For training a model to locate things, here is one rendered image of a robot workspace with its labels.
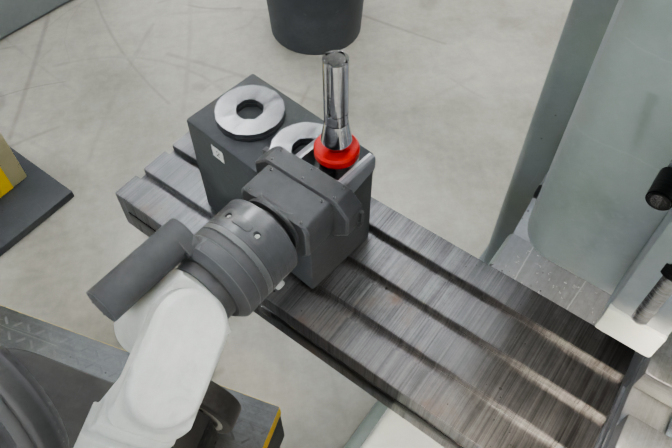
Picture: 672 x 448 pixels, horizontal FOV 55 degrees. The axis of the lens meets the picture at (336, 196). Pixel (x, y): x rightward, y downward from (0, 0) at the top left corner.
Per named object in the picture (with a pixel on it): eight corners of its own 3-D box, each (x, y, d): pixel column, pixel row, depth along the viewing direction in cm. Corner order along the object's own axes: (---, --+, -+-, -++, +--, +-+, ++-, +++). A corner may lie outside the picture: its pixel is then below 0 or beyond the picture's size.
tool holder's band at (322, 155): (343, 176, 64) (343, 169, 63) (304, 156, 66) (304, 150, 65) (368, 146, 67) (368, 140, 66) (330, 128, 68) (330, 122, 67)
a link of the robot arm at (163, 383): (242, 305, 54) (178, 471, 50) (203, 302, 61) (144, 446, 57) (173, 275, 51) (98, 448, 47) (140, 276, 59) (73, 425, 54)
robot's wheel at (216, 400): (151, 411, 136) (126, 374, 120) (162, 389, 139) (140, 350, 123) (237, 444, 132) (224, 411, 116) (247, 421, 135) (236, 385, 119)
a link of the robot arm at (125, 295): (285, 297, 58) (193, 396, 52) (236, 295, 66) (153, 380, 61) (205, 199, 54) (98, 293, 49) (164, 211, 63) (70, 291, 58)
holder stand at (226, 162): (312, 291, 90) (307, 205, 74) (207, 205, 98) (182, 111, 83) (369, 237, 95) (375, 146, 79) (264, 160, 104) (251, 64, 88)
